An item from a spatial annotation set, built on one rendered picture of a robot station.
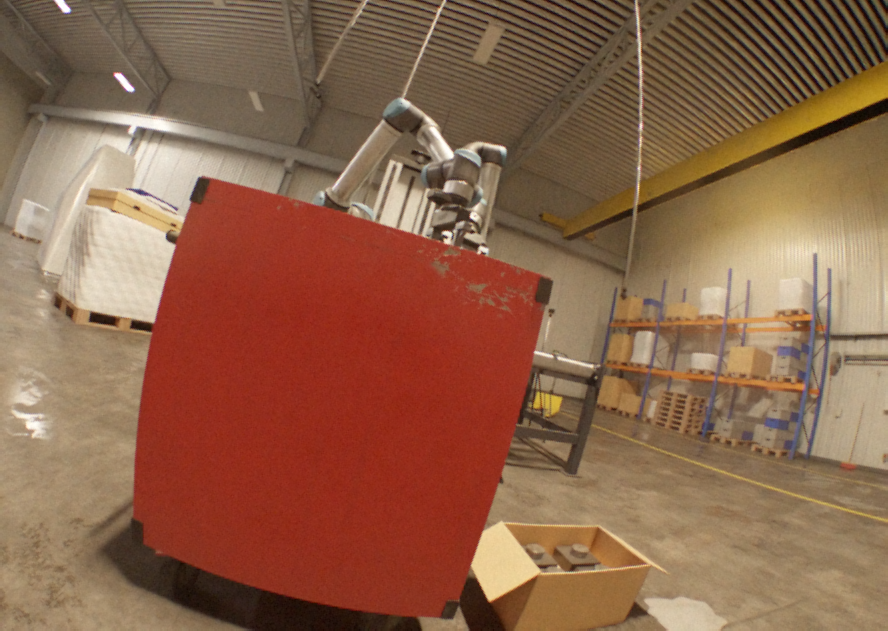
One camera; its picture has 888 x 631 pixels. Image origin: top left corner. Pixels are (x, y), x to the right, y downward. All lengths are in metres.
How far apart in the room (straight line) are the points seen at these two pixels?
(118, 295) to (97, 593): 3.39
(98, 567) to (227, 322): 0.75
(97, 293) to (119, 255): 0.42
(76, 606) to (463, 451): 0.93
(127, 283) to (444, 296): 3.76
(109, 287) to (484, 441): 3.75
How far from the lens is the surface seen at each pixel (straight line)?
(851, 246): 11.23
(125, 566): 1.14
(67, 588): 1.07
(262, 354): 0.69
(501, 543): 1.23
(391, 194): 2.24
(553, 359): 2.86
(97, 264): 3.99
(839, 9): 9.92
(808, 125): 8.52
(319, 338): 0.67
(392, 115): 1.73
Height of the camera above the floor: 0.76
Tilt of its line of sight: 7 degrees up
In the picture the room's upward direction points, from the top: 15 degrees clockwise
